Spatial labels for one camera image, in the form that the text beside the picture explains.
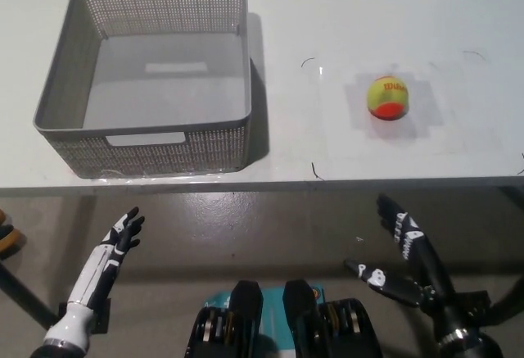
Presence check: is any black tan shoe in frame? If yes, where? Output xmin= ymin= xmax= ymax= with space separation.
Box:
xmin=0 ymin=209 xmax=26 ymax=261

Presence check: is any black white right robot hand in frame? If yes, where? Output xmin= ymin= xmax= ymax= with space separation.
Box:
xmin=342 ymin=193 xmax=467 ymax=342

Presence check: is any black table leg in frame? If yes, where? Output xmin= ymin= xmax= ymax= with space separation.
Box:
xmin=0 ymin=259 xmax=61 ymax=329
xmin=489 ymin=267 xmax=524 ymax=329

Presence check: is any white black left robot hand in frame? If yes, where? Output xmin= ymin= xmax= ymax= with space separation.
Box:
xmin=66 ymin=206 xmax=146 ymax=315

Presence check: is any grey perforated plastic basket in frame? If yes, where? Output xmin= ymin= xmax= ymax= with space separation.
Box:
xmin=32 ymin=0 xmax=253 ymax=179

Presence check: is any yellow orange tennis ball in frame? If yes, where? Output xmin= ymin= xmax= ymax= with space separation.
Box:
xmin=365 ymin=75 xmax=410 ymax=121

